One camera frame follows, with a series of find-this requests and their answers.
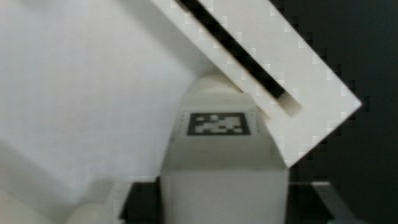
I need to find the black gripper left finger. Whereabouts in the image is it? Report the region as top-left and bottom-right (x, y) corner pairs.
(117, 181), (161, 224)

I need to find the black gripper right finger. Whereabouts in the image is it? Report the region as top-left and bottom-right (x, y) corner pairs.
(285, 181), (369, 224)

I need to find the white table leg with tag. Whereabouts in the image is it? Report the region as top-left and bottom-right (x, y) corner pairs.
(159, 74), (287, 224)

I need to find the white square tabletop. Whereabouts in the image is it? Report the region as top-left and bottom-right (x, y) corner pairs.
(0, 0), (360, 224)

